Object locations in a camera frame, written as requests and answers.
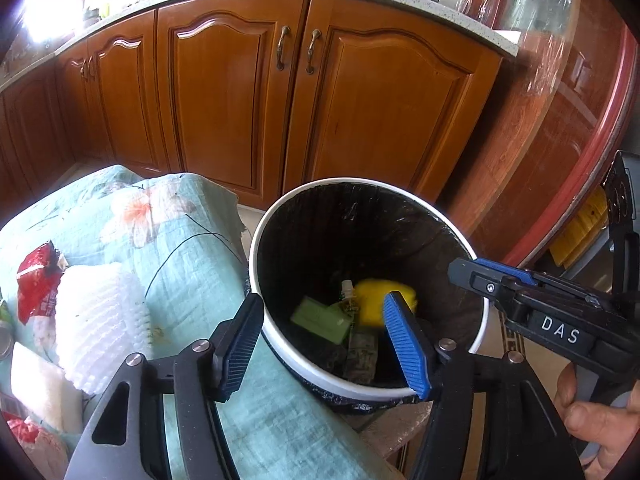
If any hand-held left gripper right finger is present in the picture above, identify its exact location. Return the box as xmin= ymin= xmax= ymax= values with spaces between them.
xmin=382 ymin=291 xmax=586 ymax=480

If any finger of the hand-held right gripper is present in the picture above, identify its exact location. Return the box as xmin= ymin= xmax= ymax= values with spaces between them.
xmin=472 ymin=257 xmax=540 ymax=287
xmin=448 ymin=258 xmax=507 ymax=306

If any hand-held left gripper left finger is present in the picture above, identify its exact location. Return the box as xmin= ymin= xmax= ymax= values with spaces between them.
xmin=62 ymin=292 xmax=266 ymax=480

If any white round trash bin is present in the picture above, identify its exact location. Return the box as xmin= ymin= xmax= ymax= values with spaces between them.
xmin=248 ymin=176 xmax=491 ymax=416

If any black bin liner bag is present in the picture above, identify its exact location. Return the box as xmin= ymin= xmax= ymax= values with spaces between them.
xmin=252 ymin=182 xmax=483 ymax=415

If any white foam net sleeve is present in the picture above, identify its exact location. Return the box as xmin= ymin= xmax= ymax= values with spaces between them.
xmin=54 ymin=262 xmax=151 ymax=395

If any red snack packet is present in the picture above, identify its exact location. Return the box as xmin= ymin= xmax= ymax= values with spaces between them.
xmin=16 ymin=241 xmax=69 ymax=326

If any person's right hand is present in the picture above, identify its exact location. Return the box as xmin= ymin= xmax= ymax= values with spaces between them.
xmin=552 ymin=362 xmax=640 ymax=480

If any crumpled printed packet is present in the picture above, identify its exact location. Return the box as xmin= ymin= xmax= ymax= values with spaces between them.
xmin=345 ymin=327 xmax=379 ymax=386

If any yellow plastic wrapper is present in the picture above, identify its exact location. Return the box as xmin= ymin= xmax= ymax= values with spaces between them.
xmin=352 ymin=277 xmax=418 ymax=331

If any green cardboard box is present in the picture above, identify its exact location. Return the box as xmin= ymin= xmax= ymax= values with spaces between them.
xmin=291 ymin=296 xmax=353 ymax=345

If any yellow plastic item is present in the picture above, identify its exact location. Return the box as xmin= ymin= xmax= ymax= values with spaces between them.
xmin=550 ymin=187 xmax=609 ymax=268

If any floral light green cloth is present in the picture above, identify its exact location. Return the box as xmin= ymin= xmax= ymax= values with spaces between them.
xmin=0 ymin=164 xmax=401 ymax=480

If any plastic wrapped round wooden table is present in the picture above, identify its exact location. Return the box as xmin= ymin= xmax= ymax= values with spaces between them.
xmin=450 ymin=0 xmax=640 ymax=271

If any wooden cabinet door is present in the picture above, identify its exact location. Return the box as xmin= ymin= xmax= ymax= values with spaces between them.
xmin=156 ymin=0 xmax=311 ymax=196
xmin=87 ymin=10 xmax=171 ymax=173
xmin=282 ymin=0 xmax=503 ymax=206
xmin=54 ymin=42 xmax=116 ymax=163
xmin=0 ymin=67 xmax=76 ymax=196

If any white foam sheet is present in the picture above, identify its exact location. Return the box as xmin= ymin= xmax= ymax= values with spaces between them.
xmin=10 ymin=342 xmax=84 ymax=433

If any red and white wrapper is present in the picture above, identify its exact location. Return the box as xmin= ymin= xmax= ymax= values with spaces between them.
xmin=0 ymin=410 xmax=69 ymax=477

